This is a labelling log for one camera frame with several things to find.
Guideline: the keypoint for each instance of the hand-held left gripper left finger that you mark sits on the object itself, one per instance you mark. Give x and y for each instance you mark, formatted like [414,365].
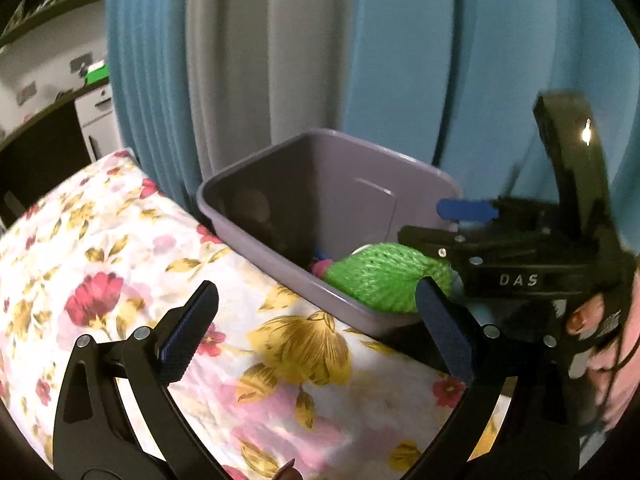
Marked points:
[187,335]

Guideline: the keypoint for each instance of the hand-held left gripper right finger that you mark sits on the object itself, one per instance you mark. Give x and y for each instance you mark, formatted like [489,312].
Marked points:
[445,335]

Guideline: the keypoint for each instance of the green box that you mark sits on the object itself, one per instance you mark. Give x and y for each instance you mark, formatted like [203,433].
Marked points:
[97,74]

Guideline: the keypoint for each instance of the dark top desk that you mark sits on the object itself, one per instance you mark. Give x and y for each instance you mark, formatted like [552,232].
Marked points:
[55,115]

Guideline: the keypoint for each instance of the floral bedsheet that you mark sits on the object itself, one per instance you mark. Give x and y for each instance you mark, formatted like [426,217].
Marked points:
[150,240]

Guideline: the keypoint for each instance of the person's right hand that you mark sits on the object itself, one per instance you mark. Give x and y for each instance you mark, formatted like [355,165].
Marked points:
[585,317]

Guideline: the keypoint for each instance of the pink plastic bag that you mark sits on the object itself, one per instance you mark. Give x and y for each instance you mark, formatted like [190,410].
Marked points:
[320,267]

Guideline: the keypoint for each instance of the dark wall shelf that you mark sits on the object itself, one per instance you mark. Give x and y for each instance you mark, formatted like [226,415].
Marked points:
[50,10]

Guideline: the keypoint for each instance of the grey plastic bin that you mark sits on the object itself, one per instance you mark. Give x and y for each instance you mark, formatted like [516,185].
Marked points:
[325,180]

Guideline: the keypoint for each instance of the blue and grey curtain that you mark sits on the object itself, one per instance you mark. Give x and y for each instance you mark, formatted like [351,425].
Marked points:
[400,60]

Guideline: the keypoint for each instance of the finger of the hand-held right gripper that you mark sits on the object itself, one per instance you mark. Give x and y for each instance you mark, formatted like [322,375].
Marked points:
[462,209]
[435,242]

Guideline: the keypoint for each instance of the grey wall socket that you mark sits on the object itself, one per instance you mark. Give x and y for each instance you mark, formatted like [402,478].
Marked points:
[27,92]
[80,62]

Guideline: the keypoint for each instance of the white drawer cabinet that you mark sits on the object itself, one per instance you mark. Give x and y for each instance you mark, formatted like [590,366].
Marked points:
[97,120]

